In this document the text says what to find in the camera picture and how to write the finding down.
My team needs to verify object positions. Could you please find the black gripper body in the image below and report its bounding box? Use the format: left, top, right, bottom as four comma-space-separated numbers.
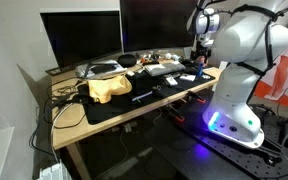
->
190, 40, 211, 60

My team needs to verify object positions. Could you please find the blue cylindrical object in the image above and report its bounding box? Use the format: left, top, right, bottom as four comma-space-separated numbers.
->
197, 62, 204, 77

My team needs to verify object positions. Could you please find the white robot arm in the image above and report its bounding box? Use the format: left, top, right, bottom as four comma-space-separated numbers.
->
186, 0, 288, 149

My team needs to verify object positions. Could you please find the pink pig toy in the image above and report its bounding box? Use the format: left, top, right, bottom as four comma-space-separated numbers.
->
198, 56, 205, 65

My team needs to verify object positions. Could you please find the white AirTag box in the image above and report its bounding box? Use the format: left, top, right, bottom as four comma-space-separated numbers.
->
180, 74, 196, 82

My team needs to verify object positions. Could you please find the white round figurine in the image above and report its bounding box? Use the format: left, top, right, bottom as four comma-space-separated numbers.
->
165, 53, 172, 59

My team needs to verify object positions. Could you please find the small white device box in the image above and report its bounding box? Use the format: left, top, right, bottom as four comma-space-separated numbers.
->
165, 77, 178, 86

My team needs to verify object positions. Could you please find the white keyboard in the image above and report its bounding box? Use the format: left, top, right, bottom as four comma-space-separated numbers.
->
144, 62, 185, 77

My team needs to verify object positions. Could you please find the right black monitor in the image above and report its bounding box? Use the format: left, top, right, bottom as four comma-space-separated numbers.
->
120, 0, 196, 52

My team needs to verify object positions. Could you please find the black monitor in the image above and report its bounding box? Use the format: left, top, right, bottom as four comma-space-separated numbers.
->
120, 0, 196, 52
40, 11, 122, 70

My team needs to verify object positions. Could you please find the large black desk mat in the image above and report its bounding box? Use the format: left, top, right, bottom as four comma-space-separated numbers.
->
78, 71, 215, 125

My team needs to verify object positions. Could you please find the black oval case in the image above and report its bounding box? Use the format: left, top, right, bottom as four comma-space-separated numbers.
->
118, 54, 137, 68

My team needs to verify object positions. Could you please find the grey papers stack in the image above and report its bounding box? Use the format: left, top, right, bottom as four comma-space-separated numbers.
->
75, 60, 126, 79

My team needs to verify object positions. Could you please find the yellow cloth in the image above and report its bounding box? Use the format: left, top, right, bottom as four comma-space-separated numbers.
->
87, 75, 132, 104

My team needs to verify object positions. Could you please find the left black monitor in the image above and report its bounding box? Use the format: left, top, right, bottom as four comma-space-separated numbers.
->
40, 11, 122, 70

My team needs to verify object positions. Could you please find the wooden desk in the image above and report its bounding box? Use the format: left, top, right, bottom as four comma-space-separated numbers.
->
50, 53, 222, 180

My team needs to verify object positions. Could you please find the orange handled clamp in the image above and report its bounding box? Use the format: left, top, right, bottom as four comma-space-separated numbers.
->
188, 91, 206, 104
167, 105, 185, 122

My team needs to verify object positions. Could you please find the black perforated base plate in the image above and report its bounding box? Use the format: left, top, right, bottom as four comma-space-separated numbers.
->
175, 102, 288, 180

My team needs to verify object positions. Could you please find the black cable bundle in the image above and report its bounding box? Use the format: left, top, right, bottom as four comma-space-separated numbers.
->
29, 77, 87, 157

